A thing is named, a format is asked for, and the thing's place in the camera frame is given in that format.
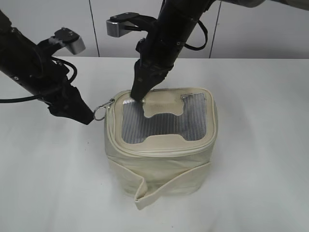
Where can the cream canvas zipper bag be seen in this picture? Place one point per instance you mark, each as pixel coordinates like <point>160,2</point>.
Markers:
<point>162,145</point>

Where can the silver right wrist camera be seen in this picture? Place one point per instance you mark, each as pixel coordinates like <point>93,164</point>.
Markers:
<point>122,24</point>

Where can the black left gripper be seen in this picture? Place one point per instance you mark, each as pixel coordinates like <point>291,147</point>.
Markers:
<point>50,82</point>

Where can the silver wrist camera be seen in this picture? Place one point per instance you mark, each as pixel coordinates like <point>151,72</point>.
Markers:
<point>122,24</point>
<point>63,38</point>

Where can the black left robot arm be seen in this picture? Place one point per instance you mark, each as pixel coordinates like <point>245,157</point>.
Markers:
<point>15,52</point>

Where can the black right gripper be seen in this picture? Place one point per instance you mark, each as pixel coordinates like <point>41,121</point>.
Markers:
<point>158,52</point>

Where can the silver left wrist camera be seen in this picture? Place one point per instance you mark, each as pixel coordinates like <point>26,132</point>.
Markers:
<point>63,38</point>

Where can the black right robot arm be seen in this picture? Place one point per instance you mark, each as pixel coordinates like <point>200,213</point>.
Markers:
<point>182,15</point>

